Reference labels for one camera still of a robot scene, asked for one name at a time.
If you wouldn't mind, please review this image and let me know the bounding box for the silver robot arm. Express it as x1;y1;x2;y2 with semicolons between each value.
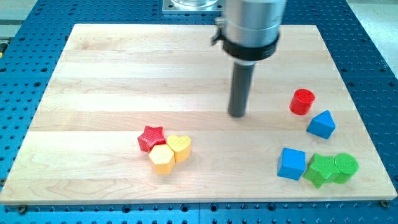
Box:
211;0;286;66

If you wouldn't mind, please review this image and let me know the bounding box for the red star block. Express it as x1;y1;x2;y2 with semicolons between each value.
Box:
137;126;166;153

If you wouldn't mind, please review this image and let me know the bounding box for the green star block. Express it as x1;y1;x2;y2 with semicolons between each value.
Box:
303;153;340;189

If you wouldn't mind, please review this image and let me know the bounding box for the yellow heart block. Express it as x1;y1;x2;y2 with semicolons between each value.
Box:
167;135;192;163

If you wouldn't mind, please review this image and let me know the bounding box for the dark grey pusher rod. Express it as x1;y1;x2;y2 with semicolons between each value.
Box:
228;62;255;118

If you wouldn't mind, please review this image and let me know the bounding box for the yellow hexagon block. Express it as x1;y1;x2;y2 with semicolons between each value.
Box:
149;144;175;175

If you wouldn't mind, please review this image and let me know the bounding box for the light wooden board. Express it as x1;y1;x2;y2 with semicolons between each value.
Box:
1;24;397;205

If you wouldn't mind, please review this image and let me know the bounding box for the red cylinder block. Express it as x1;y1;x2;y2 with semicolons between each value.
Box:
289;88;315;115

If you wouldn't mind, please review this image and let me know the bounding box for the blue cube block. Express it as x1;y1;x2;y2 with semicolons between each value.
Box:
277;147;306;180

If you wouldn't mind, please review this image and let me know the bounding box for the blue triangle block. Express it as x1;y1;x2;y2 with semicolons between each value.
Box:
307;110;336;139

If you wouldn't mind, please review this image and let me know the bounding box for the green cylinder block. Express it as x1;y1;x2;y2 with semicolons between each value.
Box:
333;153;359;184

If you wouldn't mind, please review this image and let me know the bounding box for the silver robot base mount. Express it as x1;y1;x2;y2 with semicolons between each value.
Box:
162;0;225;12

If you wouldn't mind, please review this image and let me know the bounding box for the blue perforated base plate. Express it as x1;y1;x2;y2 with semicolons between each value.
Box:
1;1;397;223

